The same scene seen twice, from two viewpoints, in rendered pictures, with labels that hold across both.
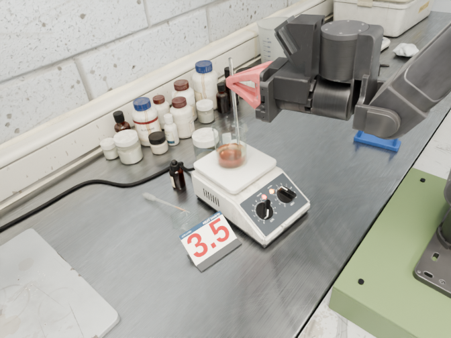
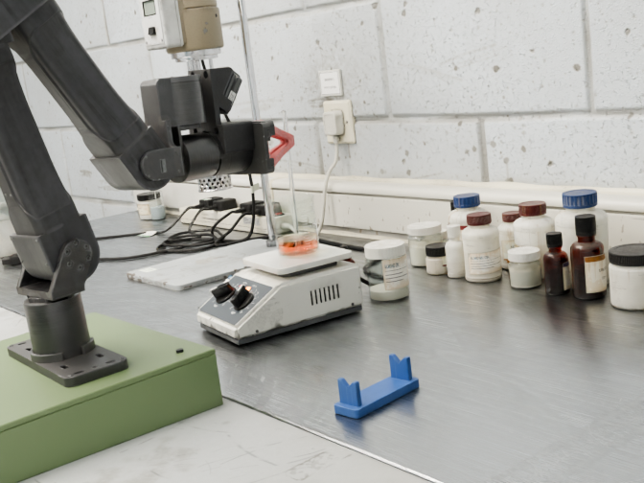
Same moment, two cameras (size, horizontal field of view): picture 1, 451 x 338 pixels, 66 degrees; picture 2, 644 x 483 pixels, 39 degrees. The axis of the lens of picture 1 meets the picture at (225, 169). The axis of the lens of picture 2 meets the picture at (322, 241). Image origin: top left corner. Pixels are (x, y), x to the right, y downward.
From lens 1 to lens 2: 1.48 m
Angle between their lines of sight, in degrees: 90
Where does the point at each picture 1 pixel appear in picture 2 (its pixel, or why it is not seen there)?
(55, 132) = (416, 189)
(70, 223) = not seen: hidden behind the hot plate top
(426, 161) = (286, 434)
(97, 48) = (510, 116)
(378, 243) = (114, 327)
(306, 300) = not seen: hidden behind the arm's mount
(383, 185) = (250, 393)
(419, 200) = (147, 348)
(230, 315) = (139, 321)
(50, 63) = (452, 113)
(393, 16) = not seen: outside the picture
